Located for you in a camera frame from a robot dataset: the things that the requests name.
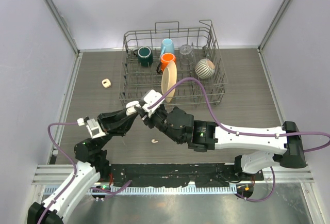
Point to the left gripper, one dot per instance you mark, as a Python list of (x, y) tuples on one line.
[(107, 122)]

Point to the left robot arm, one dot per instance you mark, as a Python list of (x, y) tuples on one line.
[(91, 166)]

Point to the dark green mug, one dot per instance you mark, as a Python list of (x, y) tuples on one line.
[(144, 55)]

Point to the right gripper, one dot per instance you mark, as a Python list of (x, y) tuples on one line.
[(147, 120)]

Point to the beige oval plate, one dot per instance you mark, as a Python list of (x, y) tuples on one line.
[(169, 77)]

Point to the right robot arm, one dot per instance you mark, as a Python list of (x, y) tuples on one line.
[(276, 146)]

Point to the beige earbud charging case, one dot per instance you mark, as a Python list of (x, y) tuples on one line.
[(106, 83)]

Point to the grey wire dish rack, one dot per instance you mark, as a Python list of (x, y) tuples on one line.
[(194, 50)]

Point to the orange mug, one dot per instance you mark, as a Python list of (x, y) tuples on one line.
[(165, 59)]

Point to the clear glass cup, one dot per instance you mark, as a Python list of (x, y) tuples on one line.
[(186, 55)]

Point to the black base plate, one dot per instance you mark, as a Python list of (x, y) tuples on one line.
[(176, 175)]

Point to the white slotted cable duct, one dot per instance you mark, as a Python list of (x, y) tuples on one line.
[(191, 189)]

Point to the striped ceramic bowl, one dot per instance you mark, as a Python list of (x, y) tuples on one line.
[(205, 68)]

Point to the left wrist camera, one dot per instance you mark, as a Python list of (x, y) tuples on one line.
[(93, 127)]

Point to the light blue cup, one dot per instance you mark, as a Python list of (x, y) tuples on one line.
[(167, 46)]

